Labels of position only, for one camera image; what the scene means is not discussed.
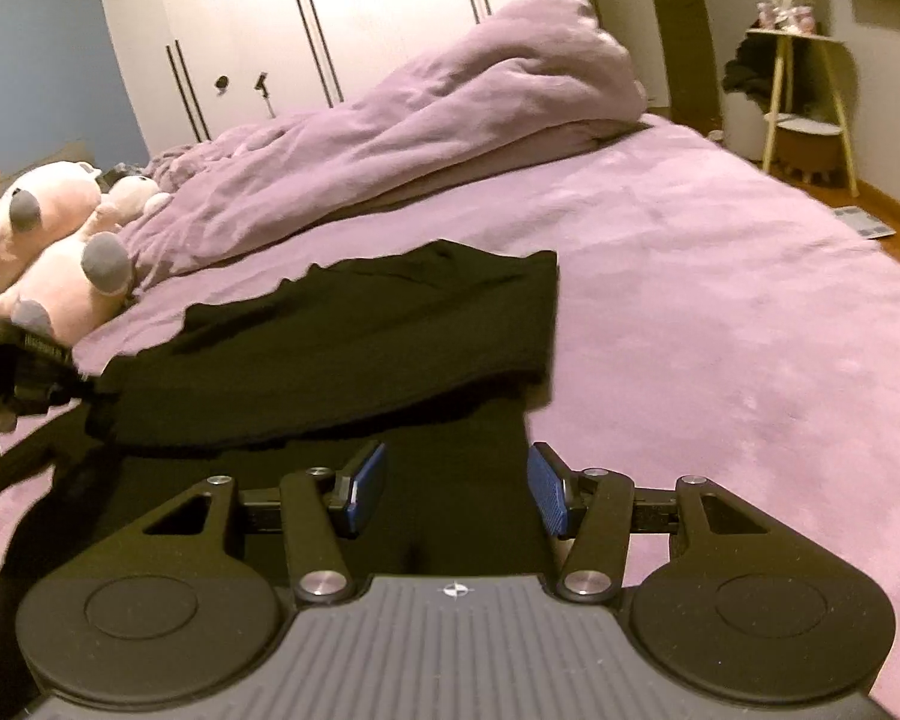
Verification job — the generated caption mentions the dark clothes on side table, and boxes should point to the dark clothes on side table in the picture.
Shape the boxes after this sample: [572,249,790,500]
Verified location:
[722,34,775,98]

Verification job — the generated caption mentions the round side table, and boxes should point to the round side table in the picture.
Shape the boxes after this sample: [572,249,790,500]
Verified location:
[746,26,860,199]

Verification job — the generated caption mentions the scale on floor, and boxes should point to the scale on floor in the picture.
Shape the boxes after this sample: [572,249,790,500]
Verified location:
[832,205,898,241]

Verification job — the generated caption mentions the small white plush toy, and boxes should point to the small white plush toy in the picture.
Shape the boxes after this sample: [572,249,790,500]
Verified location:
[87,176,170,234]

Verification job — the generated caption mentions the purple bed sheet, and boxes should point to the purple bed sheet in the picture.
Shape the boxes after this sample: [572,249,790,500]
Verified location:
[0,112,900,720]

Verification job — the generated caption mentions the purple crumpled duvet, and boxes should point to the purple crumpled duvet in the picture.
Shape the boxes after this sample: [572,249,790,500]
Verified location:
[121,0,647,293]

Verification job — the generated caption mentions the white wardrobe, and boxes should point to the white wardrobe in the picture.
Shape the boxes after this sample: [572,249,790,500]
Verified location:
[102,0,514,153]

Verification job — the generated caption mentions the pink plush toy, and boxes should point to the pink plush toy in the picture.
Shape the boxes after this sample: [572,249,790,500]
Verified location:
[0,161,133,346]

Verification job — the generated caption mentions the black garment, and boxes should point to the black garment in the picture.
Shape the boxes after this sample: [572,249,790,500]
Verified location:
[0,241,559,718]

